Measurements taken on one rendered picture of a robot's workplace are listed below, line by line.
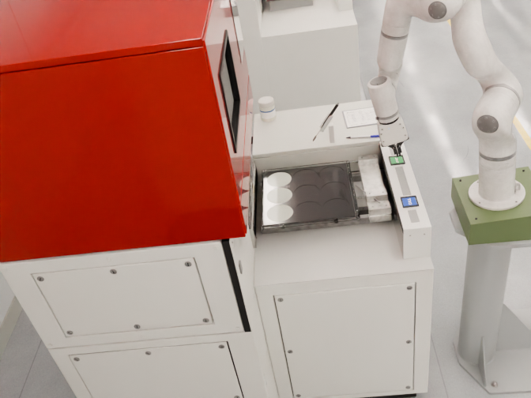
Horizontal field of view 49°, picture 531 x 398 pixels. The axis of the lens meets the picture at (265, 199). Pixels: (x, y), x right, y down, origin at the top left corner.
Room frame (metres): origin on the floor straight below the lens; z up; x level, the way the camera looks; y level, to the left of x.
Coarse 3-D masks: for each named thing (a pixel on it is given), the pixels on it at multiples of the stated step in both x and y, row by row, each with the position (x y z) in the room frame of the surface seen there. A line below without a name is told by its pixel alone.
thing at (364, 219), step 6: (360, 216) 1.66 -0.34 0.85; (366, 216) 1.66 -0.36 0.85; (342, 222) 1.66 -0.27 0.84; (348, 222) 1.66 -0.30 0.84; (354, 222) 1.66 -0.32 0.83; (360, 222) 1.66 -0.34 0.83; (366, 222) 1.65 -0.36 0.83; (276, 228) 1.69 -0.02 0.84; (288, 228) 1.69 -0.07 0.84; (294, 228) 1.69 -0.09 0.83; (300, 228) 1.68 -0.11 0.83; (306, 228) 1.68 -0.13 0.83; (312, 228) 1.68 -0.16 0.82
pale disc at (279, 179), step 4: (280, 172) 1.97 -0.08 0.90; (272, 176) 1.96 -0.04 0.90; (276, 176) 1.95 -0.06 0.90; (280, 176) 1.95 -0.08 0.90; (284, 176) 1.94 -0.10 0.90; (288, 176) 1.94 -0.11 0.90; (268, 180) 1.93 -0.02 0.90; (272, 180) 1.93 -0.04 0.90; (276, 180) 1.92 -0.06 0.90; (280, 180) 1.92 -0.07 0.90; (284, 180) 1.91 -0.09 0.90; (288, 180) 1.91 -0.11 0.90; (272, 184) 1.90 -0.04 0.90; (276, 184) 1.90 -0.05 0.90; (280, 184) 1.89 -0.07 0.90; (284, 184) 1.89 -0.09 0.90
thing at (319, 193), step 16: (304, 176) 1.92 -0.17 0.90; (320, 176) 1.90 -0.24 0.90; (336, 176) 1.88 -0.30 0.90; (304, 192) 1.81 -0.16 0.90; (320, 192) 1.79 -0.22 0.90; (336, 192) 1.78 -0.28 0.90; (304, 208) 1.71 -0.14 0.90; (320, 208) 1.69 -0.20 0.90; (336, 208) 1.68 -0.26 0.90; (352, 208) 1.66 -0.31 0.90; (272, 224) 1.65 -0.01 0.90
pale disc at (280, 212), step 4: (272, 208) 1.75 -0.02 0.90; (276, 208) 1.74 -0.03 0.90; (280, 208) 1.74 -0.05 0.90; (284, 208) 1.73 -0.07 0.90; (288, 208) 1.73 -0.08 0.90; (268, 212) 1.73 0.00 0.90; (272, 212) 1.72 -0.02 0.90; (276, 212) 1.72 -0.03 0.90; (280, 212) 1.71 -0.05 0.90; (284, 212) 1.71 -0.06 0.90; (288, 212) 1.70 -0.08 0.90; (292, 212) 1.70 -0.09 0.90; (268, 216) 1.70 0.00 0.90; (272, 216) 1.70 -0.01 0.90; (276, 216) 1.69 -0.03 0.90; (280, 216) 1.69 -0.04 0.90; (284, 216) 1.68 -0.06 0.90; (288, 216) 1.68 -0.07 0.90; (276, 220) 1.67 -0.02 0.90; (280, 220) 1.67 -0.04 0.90
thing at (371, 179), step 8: (360, 168) 1.93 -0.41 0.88; (368, 168) 1.92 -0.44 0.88; (376, 168) 1.91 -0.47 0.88; (360, 176) 1.90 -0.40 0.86; (368, 176) 1.86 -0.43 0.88; (376, 176) 1.85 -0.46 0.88; (368, 184) 1.81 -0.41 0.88; (376, 184) 1.80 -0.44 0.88; (376, 216) 1.61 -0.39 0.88; (384, 216) 1.61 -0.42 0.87
